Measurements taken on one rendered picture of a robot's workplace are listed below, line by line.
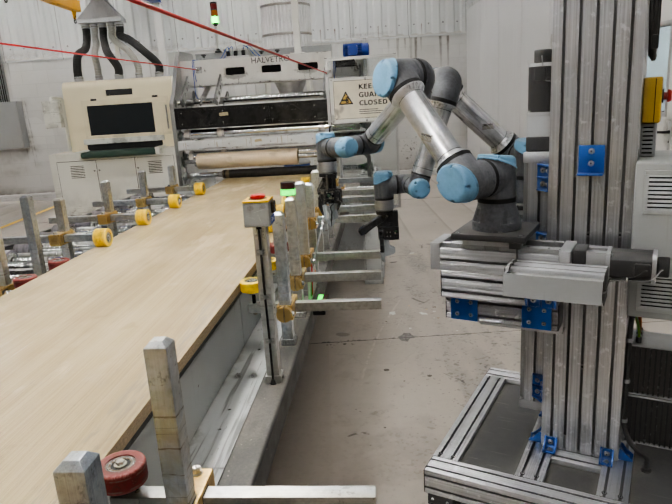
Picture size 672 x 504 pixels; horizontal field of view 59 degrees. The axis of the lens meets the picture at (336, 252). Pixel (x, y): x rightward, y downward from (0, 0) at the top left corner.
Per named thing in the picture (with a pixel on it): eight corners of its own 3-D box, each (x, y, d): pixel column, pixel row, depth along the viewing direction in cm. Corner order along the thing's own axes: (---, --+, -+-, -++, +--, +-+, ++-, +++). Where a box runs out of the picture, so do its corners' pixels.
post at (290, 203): (305, 324, 221) (295, 196, 209) (304, 328, 217) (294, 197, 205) (296, 324, 221) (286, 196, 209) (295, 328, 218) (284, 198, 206)
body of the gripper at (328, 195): (324, 206, 228) (321, 174, 225) (318, 203, 236) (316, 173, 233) (343, 204, 230) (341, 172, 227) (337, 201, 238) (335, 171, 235)
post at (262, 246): (284, 376, 171) (270, 222, 160) (281, 384, 166) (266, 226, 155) (268, 376, 171) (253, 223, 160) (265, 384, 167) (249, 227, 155)
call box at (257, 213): (275, 223, 161) (273, 195, 159) (270, 229, 154) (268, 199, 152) (250, 225, 162) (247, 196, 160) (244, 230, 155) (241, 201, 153)
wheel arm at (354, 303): (381, 308, 195) (380, 295, 194) (381, 312, 191) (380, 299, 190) (250, 312, 199) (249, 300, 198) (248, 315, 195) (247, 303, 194)
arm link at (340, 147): (365, 134, 220) (347, 135, 229) (341, 137, 213) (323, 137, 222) (367, 156, 222) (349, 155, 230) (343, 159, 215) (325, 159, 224)
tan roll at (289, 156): (365, 159, 467) (364, 143, 464) (365, 161, 455) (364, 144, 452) (188, 169, 480) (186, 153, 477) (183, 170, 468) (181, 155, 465)
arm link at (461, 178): (507, 181, 173) (414, 49, 192) (472, 188, 165) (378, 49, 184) (482, 206, 182) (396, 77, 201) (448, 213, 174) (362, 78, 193)
